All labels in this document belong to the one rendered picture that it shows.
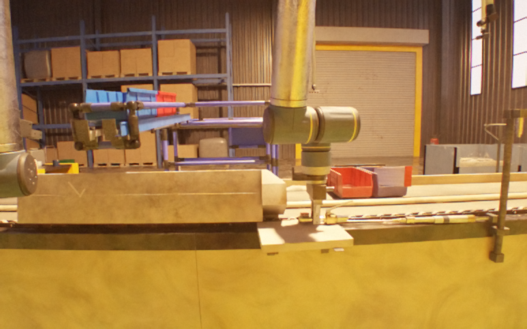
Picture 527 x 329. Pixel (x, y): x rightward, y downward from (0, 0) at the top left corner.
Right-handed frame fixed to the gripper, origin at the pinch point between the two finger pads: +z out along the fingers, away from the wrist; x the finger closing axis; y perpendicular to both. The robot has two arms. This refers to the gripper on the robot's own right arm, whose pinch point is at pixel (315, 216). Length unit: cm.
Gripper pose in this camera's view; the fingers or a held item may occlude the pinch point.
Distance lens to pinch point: 103.4
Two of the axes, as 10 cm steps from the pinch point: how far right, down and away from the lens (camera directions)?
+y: 10.0, -0.2, 0.2
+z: 0.2, 9.9, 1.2
